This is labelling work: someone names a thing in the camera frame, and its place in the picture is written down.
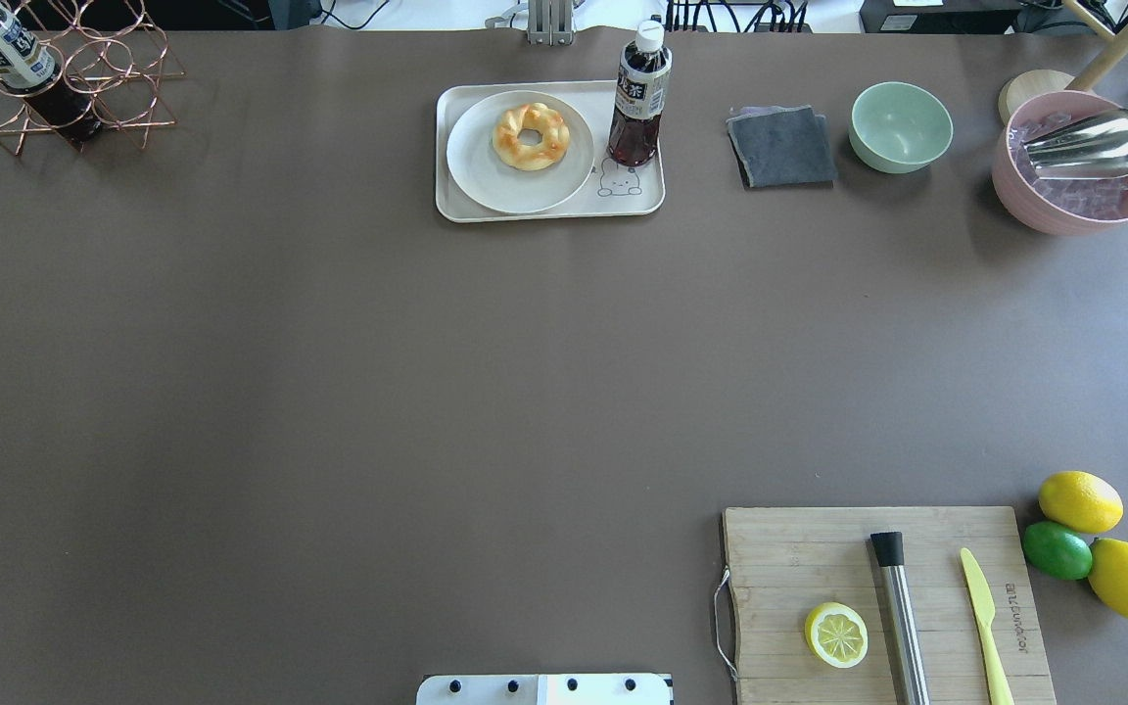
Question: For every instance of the white plate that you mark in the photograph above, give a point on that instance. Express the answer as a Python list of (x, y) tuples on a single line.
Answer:
[(485, 178)]

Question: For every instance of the twisted glazed donut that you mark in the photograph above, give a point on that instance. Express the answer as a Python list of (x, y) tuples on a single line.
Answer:
[(531, 137)]

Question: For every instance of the white tray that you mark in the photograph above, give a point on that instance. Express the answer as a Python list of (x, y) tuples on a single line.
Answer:
[(611, 189)]

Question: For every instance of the tea bottle on tray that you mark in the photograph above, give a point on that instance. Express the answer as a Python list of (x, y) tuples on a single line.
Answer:
[(642, 82)]

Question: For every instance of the grey folded cloth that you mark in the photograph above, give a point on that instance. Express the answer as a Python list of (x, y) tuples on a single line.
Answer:
[(779, 146)]

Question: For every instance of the wooden cutting board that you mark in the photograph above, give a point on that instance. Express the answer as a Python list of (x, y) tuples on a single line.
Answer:
[(785, 561)]

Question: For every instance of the half lemon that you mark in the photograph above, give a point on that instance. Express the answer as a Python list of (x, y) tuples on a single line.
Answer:
[(836, 634)]

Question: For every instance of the green bowl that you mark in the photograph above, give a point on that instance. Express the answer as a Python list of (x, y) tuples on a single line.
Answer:
[(898, 128)]

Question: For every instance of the steel muddler with black tip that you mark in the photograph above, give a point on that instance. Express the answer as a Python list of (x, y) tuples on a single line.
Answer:
[(904, 643)]

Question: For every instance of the green lime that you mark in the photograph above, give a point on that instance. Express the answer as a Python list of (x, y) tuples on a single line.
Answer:
[(1056, 550)]

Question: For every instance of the pink bowl with ice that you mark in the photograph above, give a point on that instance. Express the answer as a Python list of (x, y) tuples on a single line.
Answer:
[(1056, 207)]

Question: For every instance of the yellow lemon upper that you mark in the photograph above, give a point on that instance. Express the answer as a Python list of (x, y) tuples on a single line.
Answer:
[(1081, 501)]

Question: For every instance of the yellow plastic knife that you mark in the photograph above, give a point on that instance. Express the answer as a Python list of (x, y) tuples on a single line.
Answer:
[(983, 606)]

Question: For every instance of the steel ice scoop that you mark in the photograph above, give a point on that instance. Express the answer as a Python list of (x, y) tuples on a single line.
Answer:
[(1095, 147)]

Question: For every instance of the aluminium post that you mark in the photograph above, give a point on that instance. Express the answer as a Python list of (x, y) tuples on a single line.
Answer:
[(551, 22)]

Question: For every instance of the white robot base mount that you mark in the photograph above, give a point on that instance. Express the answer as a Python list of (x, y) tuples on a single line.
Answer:
[(566, 688)]

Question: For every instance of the copper wire bottle rack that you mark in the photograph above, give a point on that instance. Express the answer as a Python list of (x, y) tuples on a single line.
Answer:
[(112, 52)]

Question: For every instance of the bottle in wire rack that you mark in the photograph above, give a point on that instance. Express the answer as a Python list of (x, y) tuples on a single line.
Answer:
[(30, 71)]

